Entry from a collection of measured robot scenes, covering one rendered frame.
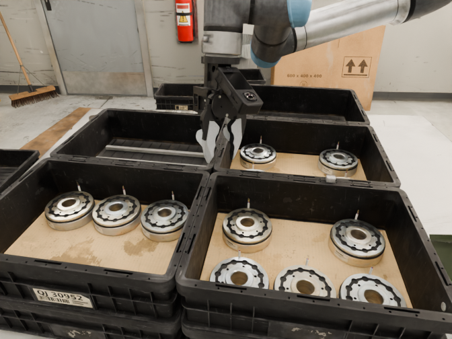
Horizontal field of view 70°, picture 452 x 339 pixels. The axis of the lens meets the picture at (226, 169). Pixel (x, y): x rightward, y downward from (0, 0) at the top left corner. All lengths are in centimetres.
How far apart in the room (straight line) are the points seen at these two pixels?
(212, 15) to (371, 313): 53
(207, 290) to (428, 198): 85
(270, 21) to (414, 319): 52
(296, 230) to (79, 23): 348
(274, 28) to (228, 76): 13
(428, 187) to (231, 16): 86
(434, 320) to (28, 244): 72
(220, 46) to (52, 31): 351
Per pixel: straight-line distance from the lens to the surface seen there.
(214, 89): 65
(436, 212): 113
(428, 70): 413
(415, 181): 125
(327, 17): 80
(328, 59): 352
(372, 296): 63
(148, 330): 62
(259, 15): 64
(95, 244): 73
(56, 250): 75
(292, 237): 71
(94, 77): 401
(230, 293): 49
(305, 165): 94
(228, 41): 63
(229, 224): 68
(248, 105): 57
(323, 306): 49
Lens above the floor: 132
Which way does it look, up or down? 33 degrees down
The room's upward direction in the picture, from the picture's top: straight up
